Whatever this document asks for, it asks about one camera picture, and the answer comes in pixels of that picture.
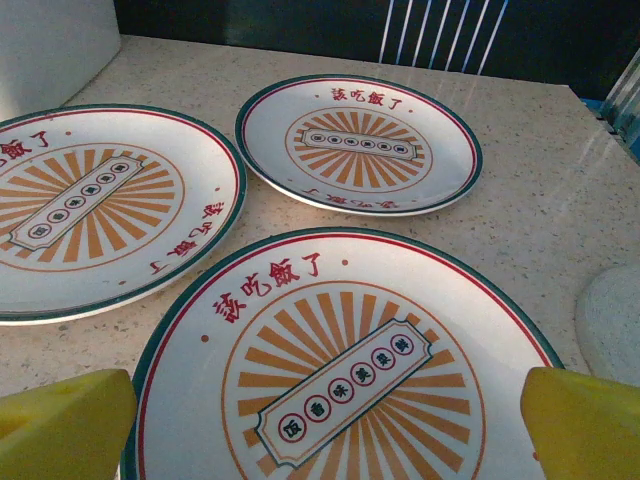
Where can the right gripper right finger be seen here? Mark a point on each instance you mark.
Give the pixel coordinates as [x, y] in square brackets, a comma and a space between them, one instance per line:
[585, 430]

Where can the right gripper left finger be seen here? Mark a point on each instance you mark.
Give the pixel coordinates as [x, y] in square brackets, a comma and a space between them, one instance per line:
[60, 430]

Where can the orange sunburst plate teal rim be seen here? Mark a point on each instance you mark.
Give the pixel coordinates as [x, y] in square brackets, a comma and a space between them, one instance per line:
[350, 300]
[357, 145]
[150, 280]

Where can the white plastic bin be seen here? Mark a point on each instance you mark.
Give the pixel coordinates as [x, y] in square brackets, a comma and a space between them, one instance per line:
[50, 50]

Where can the white round disc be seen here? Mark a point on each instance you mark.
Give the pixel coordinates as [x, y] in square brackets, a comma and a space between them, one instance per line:
[612, 325]

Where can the aluminium enclosure post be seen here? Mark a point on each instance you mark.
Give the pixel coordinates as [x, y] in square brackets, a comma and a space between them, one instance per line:
[625, 95]

